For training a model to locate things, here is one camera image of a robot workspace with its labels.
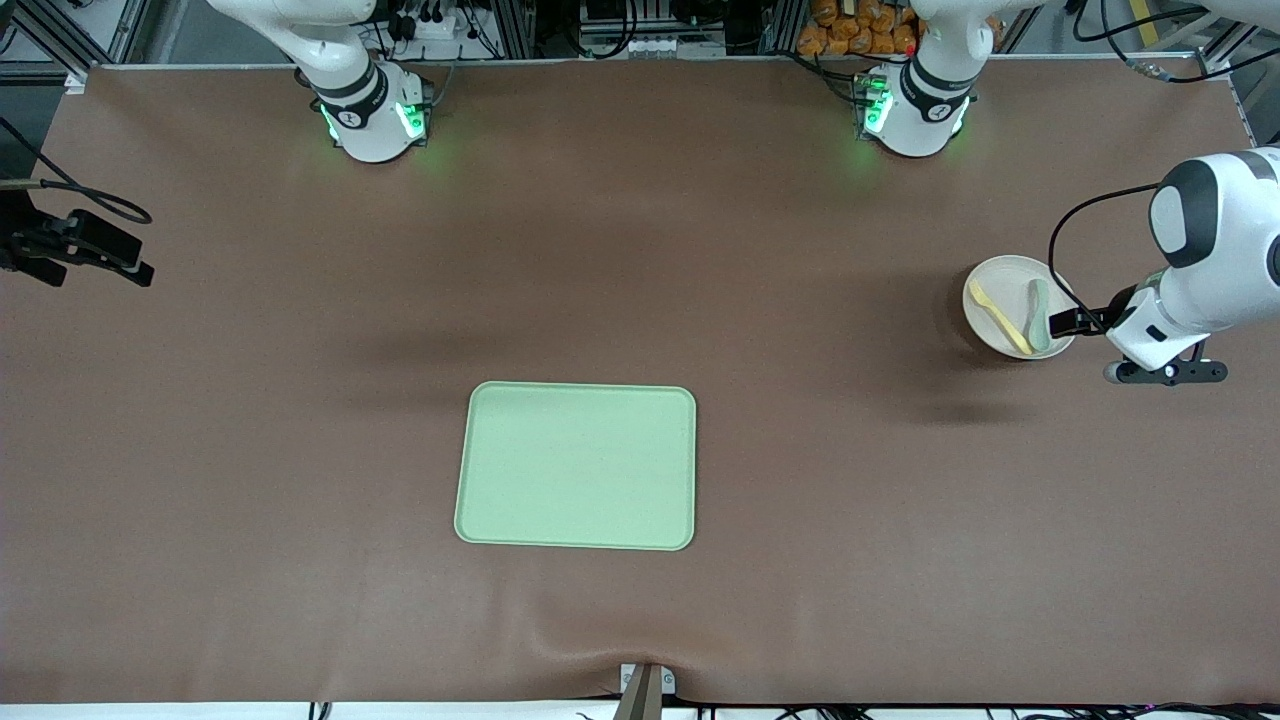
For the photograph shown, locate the yellow plastic fork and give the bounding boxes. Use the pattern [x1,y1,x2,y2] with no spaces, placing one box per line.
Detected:
[968,280,1034,356]

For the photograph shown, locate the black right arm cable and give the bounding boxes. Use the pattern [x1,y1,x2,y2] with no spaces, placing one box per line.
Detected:
[0,118,154,226]

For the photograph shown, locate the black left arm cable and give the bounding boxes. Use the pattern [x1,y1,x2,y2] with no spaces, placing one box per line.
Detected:
[1048,0,1280,331]

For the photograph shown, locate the aluminium frame post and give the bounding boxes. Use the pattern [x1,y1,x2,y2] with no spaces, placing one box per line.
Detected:
[757,0,801,56]
[497,0,538,59]

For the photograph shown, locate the orange snack packets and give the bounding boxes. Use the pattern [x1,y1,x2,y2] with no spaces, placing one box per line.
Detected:
[797,0,1004,58]

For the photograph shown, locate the aluminium frame rail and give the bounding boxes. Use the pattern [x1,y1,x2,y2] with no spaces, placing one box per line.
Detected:
[0,0,151,81]
[1195,0,1280,81]

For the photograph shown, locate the light green rectangular tray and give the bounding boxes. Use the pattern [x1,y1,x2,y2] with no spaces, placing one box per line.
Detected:
[454,381,697,552]

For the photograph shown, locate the white power strip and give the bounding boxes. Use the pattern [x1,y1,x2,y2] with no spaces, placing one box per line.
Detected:
[385,8,463,43]

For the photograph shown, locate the beige round plate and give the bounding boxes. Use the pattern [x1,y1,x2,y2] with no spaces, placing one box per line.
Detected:
[963,255,1079,359]

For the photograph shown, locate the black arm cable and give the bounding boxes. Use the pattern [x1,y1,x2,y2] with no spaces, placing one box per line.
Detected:
[1048,0,1280,331]
[0,118,154,226]

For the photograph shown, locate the brown table mat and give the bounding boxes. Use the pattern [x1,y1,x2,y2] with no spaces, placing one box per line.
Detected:
[0,55,1280,706]

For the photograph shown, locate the grey metal mount bracket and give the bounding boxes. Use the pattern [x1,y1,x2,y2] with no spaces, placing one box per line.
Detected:
[612,662,677,720]

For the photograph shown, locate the pale green plastic spoon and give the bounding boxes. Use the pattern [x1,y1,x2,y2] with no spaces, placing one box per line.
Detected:
[1028,278,1053,353]

